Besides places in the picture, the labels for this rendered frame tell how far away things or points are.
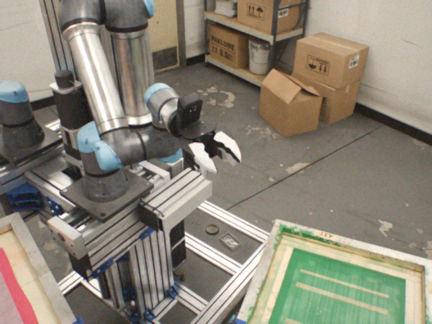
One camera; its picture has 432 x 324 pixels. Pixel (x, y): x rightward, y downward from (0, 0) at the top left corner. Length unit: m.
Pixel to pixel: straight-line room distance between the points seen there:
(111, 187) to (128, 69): 0.38
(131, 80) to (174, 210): 0.48
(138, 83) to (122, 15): 0.20
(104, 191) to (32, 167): 0.48
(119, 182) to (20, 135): 0.51
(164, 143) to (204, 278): 1.52
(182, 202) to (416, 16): 3.16
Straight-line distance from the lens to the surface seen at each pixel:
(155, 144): 1.00
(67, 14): 1.08
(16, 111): 1.65
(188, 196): 1.46
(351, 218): 3.23
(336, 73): 4.14
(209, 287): 2.39
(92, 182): 1.32
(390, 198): 3.52
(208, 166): 0.75
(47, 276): 1.38
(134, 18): 1.13
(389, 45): 4.31
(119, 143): 0.98
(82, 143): 1.25
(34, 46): 4.67
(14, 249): 1.51
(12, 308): 1.39
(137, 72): 1.19
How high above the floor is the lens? 2.11
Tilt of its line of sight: 36 degrees down
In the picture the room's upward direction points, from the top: straight up
